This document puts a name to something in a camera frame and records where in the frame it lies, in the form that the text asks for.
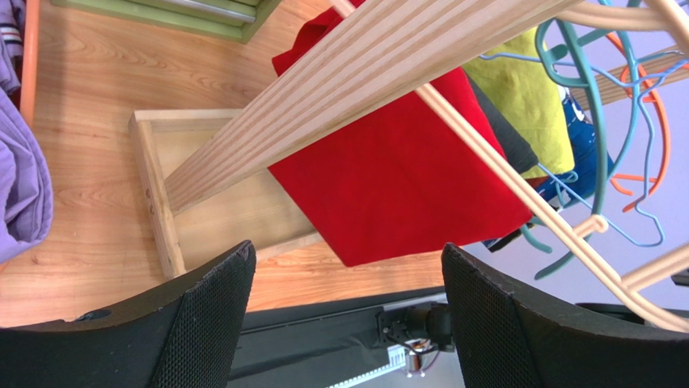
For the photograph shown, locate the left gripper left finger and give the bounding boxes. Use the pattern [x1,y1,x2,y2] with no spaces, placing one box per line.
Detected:
[1,241,256,387]

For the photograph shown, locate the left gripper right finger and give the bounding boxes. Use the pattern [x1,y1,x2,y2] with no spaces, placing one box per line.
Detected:
[441,243,688,387]

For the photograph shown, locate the purple trousers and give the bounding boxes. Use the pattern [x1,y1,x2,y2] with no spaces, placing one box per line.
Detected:
[1,1,54,264]

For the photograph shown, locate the beige wooden hanger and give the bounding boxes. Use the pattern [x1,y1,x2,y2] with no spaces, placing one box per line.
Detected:
[411,1,688,332]

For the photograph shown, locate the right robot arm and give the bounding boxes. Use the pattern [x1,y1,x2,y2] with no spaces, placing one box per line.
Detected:
[376,302,456,356]

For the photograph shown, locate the orange plastic hanger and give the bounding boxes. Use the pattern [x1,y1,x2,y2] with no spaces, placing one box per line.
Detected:
[605,32,674,213]

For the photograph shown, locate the teal plastic hanger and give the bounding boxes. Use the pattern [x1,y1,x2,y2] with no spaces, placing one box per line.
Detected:
[536,16,648,227]

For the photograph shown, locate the wooden clothes rack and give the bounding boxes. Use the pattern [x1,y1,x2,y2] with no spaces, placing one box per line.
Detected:
[129,1,688,279]

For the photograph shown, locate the black garment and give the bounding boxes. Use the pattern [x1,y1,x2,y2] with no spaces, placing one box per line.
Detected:
[467,78,539,174]

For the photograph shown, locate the red garment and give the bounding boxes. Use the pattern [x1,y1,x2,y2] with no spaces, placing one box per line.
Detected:
[267,0,535,268]

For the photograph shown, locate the blue patterned garment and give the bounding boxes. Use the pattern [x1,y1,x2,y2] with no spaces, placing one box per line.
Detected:
[481,86,615,254]

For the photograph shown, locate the yellow-green garment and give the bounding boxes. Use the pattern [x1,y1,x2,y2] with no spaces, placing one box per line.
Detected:
[463,28,575,174]

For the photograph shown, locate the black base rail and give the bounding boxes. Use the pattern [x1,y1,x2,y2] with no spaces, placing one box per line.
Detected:
[227,287,447,387]

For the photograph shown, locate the light blue wire hanger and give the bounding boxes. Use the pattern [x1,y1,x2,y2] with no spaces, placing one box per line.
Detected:
[479,0,689,248]

